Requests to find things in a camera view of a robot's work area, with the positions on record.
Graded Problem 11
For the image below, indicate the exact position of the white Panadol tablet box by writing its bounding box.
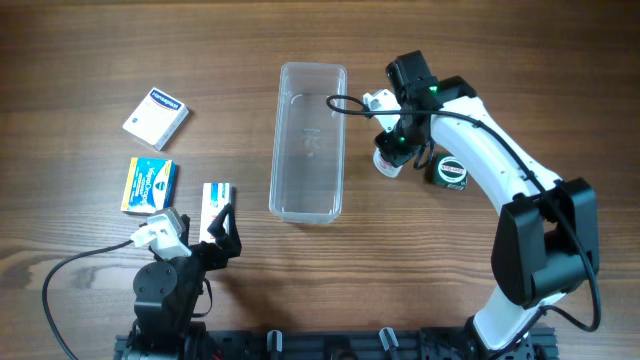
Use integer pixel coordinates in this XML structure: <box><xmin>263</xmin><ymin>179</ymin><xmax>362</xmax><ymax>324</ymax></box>
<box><xmin>199</xmin><ymin>182</ymin><xmax>233</xmax><ymax>243</ymax></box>

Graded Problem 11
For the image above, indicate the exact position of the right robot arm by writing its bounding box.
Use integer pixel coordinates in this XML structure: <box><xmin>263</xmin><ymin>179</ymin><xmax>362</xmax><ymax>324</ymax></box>
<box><xmin>363</xmin><ymin>51</ymin><xmax>602</xmax><ymax>359</ymax></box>

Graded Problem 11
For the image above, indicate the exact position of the black camera cable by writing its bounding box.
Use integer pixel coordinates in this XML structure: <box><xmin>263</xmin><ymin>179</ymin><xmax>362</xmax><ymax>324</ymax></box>
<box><xmin>41</xmin><ymin>239</ymin><xmax>135</xmax><ymax>360</ymax></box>
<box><xmin>325</xmin><ymin>94</ymin><xmax>602</xmax><ymax>334</ymax></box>

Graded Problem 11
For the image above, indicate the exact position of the small green square box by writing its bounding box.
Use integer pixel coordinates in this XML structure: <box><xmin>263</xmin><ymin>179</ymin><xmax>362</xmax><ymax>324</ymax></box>
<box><xmin>425</xmin><ymin>152</ymin><xmax>468</xmax><ymax>191</ymax></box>

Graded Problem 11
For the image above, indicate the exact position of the blue Vicks VapoDrops box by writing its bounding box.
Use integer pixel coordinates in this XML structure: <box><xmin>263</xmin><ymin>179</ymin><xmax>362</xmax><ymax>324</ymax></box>
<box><xmin>120</xmin><ymin>157</ymin><xmax>177</xmax><ymax>215</ymax></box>

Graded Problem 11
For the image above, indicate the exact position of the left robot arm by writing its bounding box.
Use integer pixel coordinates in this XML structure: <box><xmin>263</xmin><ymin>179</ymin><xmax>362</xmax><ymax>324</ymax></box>
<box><xmin>114</xmin><ymin>204</ymin><xmax>242</xmax><ymax>359</ymax></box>

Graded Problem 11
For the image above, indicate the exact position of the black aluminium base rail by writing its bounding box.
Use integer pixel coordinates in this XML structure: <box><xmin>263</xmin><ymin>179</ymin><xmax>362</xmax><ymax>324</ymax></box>
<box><xmin>113</xmin><ymin>327</ymin><xmax>559</xmax><ymax>360</ymax></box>

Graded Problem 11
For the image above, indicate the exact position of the white Hansaplast plaster box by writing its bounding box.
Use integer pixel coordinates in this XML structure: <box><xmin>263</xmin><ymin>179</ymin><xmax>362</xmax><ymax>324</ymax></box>
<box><xmin>122</xmin><ymin>87</ymin><xmax>189</xmax><ymax>151</ymax></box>

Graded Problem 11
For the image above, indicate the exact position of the small white bottle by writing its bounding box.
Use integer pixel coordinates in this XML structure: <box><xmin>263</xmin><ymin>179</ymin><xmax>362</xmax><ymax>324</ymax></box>
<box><xmin>373</xmin><ymin>148</ymin><xmax>402</xmax><ymax>178</ymax></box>

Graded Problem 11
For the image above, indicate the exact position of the clear plastic container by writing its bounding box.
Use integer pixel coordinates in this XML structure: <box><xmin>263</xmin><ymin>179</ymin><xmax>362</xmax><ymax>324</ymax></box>
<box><xmin>269</xmin><ymin>62</ymin><xmax>347</xmax><ymax>224</ymax></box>

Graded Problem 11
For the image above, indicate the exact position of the right black camera cable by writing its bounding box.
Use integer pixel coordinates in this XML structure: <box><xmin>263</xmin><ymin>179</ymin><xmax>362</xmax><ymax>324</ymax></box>
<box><xmin>325</xmin><ymin>94</ymin><xmax>602</xmax><ymax>334</ymax></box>

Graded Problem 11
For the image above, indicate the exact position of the left black camera cable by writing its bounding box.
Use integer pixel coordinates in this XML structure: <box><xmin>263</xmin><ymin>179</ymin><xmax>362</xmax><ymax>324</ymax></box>
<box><xmin>41</xmin><ymin>239</ymin><xmax>135</xmax><ymax>360</ymax></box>

